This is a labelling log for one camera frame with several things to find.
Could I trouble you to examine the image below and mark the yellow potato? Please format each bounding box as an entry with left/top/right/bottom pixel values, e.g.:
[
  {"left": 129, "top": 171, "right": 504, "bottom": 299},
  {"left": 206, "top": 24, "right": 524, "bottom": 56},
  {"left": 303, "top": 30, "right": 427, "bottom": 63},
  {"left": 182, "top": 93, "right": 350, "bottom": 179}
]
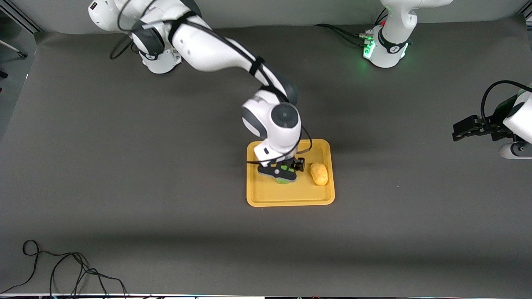
[{"left": 310, "top": 162, "right": 329, "bottom": 186}]

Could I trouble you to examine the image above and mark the loose black cable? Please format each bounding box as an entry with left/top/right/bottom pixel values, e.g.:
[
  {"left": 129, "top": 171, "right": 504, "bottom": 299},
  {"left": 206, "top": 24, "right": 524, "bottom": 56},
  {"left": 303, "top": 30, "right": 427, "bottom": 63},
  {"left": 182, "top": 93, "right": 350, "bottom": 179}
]
[{"left": 0, "top": 240, "right": 128, "bottom": 298}]

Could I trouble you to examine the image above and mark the orange plastic tray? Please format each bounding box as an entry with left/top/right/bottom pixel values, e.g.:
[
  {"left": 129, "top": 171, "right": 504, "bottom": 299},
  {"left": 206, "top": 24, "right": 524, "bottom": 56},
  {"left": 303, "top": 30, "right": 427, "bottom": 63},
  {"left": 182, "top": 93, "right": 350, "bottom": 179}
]
[{"left": 246, "top": 139, "right": 335, "bottom": 207}]

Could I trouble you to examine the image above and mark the green apple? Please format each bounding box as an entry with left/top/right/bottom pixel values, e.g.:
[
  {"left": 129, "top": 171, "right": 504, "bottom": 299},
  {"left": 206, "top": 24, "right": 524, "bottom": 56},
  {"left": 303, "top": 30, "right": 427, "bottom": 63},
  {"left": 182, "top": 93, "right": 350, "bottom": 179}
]
[{"left": 275, "top": 165, "right": 292, "bottom": 185}]

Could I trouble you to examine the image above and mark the dark grey table mat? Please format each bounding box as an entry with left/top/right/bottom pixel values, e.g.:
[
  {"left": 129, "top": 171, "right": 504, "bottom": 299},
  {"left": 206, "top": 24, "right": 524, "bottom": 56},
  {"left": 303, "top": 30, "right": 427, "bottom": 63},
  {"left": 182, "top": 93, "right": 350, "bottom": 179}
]
[{"left": 0, "top": 15, "right": 532, "bottom": 296}]

